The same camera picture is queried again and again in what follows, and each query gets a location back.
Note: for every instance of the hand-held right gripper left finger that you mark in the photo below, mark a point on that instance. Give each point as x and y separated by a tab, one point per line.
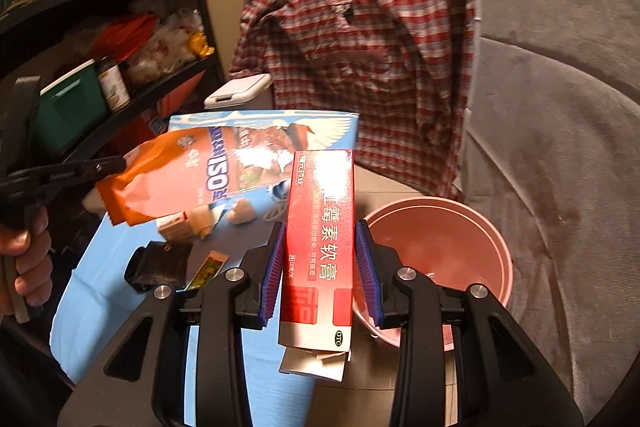
274	277

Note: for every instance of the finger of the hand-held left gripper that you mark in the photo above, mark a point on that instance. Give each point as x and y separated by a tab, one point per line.
75	169

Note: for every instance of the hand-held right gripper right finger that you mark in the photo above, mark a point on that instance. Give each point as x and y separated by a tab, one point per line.
366	277

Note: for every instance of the red medicine box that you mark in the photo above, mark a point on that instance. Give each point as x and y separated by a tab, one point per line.
320	257

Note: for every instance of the green yellow sachet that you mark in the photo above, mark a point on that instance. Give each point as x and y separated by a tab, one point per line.
207	269

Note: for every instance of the orange snack packet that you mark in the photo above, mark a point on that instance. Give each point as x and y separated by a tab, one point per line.
150	177

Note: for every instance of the pink plastic bin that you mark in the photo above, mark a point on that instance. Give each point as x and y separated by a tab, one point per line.
440	247

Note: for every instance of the blue white food bag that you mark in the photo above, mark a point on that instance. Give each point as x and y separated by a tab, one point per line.
250	187

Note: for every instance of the small pink white carton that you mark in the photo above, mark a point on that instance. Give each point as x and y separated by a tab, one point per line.
175	228

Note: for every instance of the black wrapper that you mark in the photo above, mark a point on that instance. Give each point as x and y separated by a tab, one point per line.
160	264

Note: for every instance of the person's left hand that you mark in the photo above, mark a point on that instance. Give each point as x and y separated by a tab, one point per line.
31	267

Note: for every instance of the green storage box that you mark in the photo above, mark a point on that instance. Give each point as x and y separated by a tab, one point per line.
70	107

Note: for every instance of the glass jar with label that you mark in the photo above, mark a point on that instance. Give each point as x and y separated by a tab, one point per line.
114	87

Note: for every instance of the orange cardboard box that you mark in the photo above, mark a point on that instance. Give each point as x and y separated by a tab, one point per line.
175	102

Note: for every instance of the blue winged print table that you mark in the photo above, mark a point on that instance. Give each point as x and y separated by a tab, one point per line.
85	307

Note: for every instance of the red plastic bag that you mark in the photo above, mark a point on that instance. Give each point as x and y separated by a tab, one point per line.
122	37

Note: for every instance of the clear plastic bag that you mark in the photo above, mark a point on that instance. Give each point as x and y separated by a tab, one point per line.
160	49

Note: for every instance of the yellow wrapped item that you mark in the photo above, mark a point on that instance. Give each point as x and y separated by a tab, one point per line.
200	44

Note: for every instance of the white lidded bin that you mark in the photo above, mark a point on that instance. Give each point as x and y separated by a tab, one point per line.
237	89

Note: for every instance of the red plaid shirt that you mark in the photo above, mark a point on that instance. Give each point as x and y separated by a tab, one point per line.
350	57

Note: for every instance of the grey sofa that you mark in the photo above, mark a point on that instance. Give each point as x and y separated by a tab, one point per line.
550	107

